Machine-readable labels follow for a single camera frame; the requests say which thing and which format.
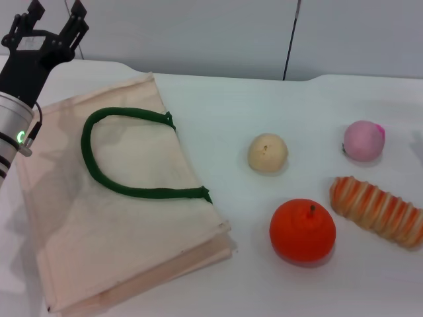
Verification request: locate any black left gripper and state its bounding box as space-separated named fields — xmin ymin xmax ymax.
xmin=0 ymin=0 xmax=91 ymax=107

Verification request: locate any white handbag with green handle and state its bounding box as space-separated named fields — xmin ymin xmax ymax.
xmin=15 ymin=72 xmax=233 ymax=314

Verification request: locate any orange striped bread loaf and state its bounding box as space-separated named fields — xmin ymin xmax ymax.
xmin=329 ymin=176 xmax=423 ymax=250

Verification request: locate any thin black pole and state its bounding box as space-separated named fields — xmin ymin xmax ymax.
xmin=282 ymin=0 xmax=303 ymax=81

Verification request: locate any orange toy fruit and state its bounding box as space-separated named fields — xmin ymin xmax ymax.
xmin=269 ymin=197 xmax=337 ymax=264

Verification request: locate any pink toy peach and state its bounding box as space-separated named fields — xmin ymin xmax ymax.
xmin=341 ymin=120 xmax=387 ymax=162

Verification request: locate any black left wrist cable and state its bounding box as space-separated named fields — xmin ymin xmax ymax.
xmin=25 ymin=102 xmax=44 ymax=149

